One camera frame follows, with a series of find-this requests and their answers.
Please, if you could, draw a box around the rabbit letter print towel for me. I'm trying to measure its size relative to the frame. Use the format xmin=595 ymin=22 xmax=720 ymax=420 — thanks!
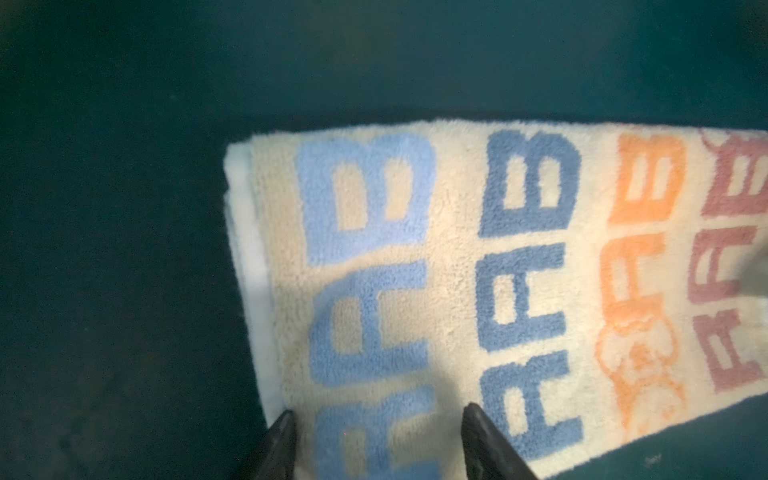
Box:
xmin=223 ymin=120 xmax=767 ymax=479

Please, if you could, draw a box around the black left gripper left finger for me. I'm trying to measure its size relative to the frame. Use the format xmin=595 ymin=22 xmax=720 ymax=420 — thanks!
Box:
xmin=233 ymin=410 xmax=298 ymax=480

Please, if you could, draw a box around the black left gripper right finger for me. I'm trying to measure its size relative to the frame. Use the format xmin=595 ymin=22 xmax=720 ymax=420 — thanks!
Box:
xmin=460 ymin=402 xmax=538 ymax=480

